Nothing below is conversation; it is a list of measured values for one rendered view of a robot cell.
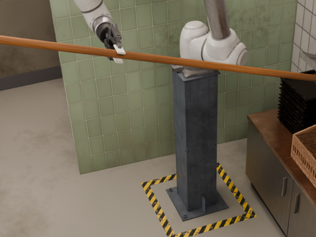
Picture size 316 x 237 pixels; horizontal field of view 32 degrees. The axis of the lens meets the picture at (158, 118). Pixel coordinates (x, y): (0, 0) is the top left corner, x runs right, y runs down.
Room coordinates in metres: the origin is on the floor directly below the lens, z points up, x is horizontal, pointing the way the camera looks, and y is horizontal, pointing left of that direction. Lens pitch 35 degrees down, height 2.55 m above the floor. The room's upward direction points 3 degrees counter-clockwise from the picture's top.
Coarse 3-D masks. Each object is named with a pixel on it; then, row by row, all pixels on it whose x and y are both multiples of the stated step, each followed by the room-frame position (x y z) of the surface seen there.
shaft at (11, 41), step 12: (0, 36) 1.74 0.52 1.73; (48, 48) 1.77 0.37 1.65; (60, 48) 1.78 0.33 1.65; (72, 48) 1.79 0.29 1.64; (84, 48) 1.81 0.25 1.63; (96, 48) 1.82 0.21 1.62; (144, 60) 1.86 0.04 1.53; (156, 60) 1.87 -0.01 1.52; (168, 60) 1.89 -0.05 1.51; (180, 60) 1.90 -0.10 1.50; (192, 60) 1.92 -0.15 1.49; (240, 72) 1.97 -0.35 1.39; (252, 72) 1.98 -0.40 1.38; (264, 72) 2.00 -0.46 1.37; (276, 72) 2.01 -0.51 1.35; (288, 72) 2.04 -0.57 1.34
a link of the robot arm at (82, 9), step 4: (76, 0) 2.11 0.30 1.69; (80, 0) 2.10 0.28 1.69; (84, 0) 2.09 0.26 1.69; (88, 0) 2.10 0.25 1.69; (92, 0) 2.10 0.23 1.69; (96, 0) 2.11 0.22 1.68; (100, 0) 2.13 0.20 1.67; (76, 4) 2.12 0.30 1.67; (80, 4) 2.10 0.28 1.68; (84, 4) 2.10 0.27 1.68; (88, 4) 2.10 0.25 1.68; (92, 4) 2.10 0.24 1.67; (96, 4) 2.11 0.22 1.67; (80, 8) 2.12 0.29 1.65; (84, 8) 2.10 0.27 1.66; (88, 8) 2.10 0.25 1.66; (92, 8) 2.10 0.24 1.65
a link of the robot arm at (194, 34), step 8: (192, 24) 2.71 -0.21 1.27; (200, 24) 2.69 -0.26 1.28; (184, 32) 2.68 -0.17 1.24; (192, 32) 2.66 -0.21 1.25; (200, 32) 2.65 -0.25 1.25; (208, 32) 2.68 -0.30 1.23; (184, 40) 2.67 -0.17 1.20; (192, 40) 2.64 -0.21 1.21; (200, 40) 2.63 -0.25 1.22; (184, 48) 2.66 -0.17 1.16; (192, 48) 2.63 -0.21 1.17; (200, 48) 2.60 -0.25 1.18; (184, 56) 2.67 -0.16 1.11; (192, 56) 2.63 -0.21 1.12; (200, 56) 2.60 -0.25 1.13
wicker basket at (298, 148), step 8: (312, 128) 2.42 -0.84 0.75; (296, 136) 2.38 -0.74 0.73; (312, 136) 2.42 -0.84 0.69; (296, 144) 2.36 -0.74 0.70; (304, 144) 2.41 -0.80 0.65; (312, 144) 2.42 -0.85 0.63; (296, 152) 2.35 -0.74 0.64; (304, 152) 2.27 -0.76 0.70; (312, 152) 2.41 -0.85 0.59; (296, 160) 2.34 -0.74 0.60; (304, 160) 2.26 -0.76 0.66; (312, 160) 2.19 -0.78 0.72; (304, 168) 2.25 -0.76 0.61; (312, 168) 2.18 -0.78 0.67; (312, 176) 2.17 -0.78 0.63
